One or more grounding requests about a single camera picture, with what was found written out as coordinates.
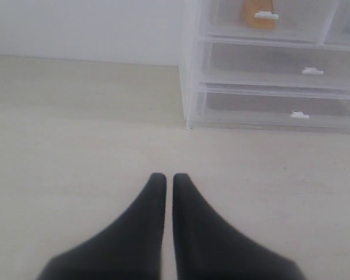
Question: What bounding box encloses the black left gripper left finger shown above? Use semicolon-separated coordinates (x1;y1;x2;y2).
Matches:
38;173;167;279

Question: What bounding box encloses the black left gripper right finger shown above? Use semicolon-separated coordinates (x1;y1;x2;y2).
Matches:
172;173;305;279

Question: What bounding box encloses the white plastic drawer cabinet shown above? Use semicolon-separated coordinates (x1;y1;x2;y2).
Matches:
179;1;350;133

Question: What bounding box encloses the yellow wedge sponge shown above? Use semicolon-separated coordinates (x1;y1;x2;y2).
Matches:
240;0;276;30

